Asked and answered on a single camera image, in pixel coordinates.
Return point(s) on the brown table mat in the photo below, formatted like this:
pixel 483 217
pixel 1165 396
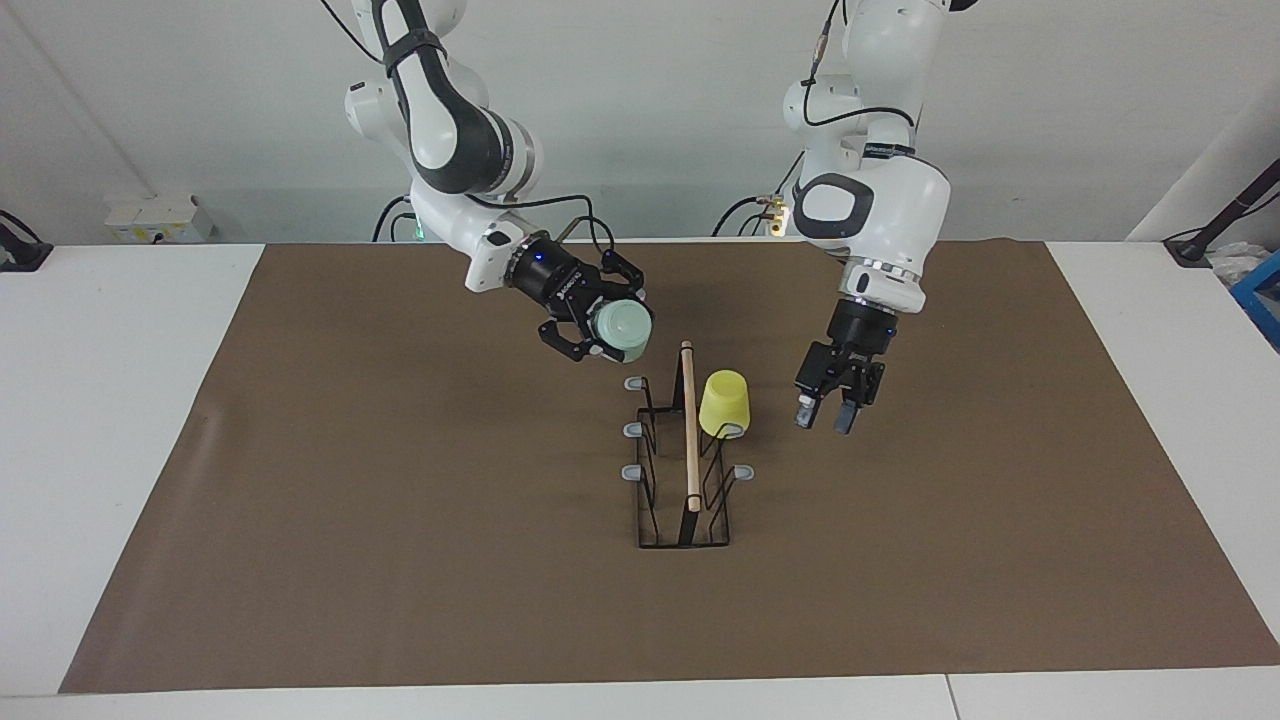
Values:
pixel 400 560

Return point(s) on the clear plastic bag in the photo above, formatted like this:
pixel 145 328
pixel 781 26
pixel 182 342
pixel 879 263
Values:
pixel 1235 262

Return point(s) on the blue plastic box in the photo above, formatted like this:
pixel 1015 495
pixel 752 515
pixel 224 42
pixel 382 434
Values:
pixel 1262 300

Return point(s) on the black stand with base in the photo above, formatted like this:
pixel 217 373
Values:
pixel 25 255

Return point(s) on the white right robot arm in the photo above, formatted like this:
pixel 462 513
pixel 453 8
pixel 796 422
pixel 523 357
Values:
pixel 450 140

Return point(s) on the black slanted pole stand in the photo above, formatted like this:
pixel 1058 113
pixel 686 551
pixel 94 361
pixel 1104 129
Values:
pixel 1225 215

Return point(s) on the light green plastic cup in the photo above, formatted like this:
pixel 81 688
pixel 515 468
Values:
pixel 625 328

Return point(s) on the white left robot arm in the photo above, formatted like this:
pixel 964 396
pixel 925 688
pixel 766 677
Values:
pixel 880 200

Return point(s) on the white power strip box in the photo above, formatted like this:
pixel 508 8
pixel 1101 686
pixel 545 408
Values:
pixel 160 218

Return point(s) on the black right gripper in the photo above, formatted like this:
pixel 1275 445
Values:
pixel 555 280

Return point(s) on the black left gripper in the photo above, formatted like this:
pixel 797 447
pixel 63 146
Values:
pixel 850 360

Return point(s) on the yellow plastic cup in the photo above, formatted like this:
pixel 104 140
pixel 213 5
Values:
pixel 724 402

